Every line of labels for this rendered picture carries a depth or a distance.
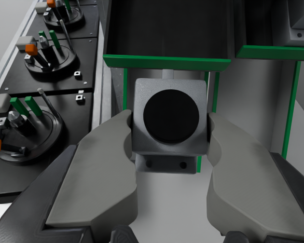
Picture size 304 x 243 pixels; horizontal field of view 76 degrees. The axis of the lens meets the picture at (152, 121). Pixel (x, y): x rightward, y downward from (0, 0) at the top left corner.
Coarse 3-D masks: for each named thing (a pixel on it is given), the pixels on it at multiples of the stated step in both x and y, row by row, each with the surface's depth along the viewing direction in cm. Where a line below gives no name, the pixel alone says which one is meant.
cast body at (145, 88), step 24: (168, 72) 16; (144, 96) 12; (168, 96) 10; (192, 96) 12; (144, 120) 10; (168, 120) 10; (192, 120) 10; (144, 144) 11; (168, 144) 11; (192, 144) 11; (144, 168) 14; (168, 168) 14; (192, 168) 14
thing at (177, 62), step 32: (128, 0) 24; (160, 0) 23; (192, 0) 23; (224, 0) 21; (128, 32) 23; (160, 32) 23; (192, 32) 23; (224, 32) 21; (128, 64) 21; (160, 64) 21; (192, 64) 20; (224, 64) 20
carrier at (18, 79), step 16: (64, 32) 53; (48, 48) 52; (64, 48) 58; (80, 48) 61; (96, 48) 62; (16, 64) 57; (32, 64) 54; (48, 64) 52; (64, 64) 53; (80, 64) 57; (16, 80) 53; (32, 80) 53; (48, 80) 53; (64, 80) 53; (80, 80) 53; (16, 96) 50; (32, 96) 51
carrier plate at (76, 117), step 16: (48, 96) 49; (64, 96) 49; (64, 112) 46; (80, 112) 46; (80, 128) 43; (64, 144) 41; (0, 160) 39; (48, 160) 39; (0, 176) 37; (16, 176) 37; (32, 176) 37; (0, 192) 35; (16, 192) 35
